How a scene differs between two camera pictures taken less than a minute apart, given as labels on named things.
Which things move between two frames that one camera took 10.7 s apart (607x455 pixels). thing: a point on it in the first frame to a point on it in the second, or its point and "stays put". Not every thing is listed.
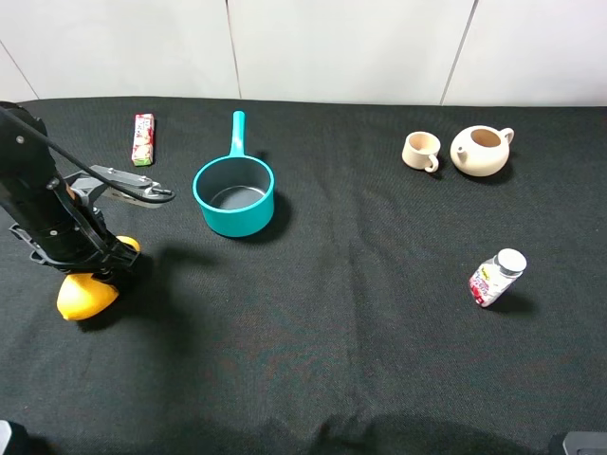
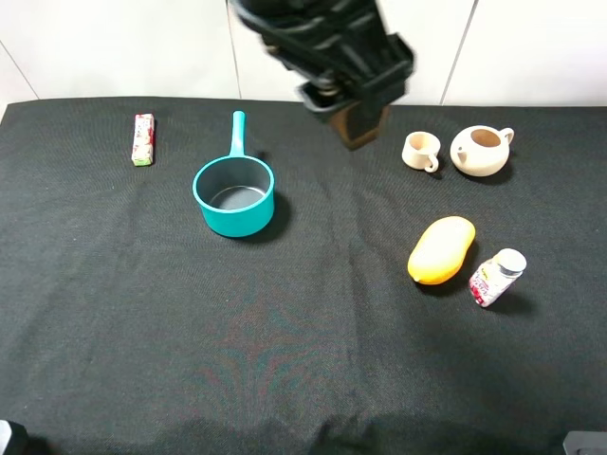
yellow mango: (82, 296) to (438, 252)
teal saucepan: (236, 192) stays put
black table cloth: (325, 278) stays put
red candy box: (142, 147) stays put
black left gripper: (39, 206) to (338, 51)
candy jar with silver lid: (495, 276) stays put
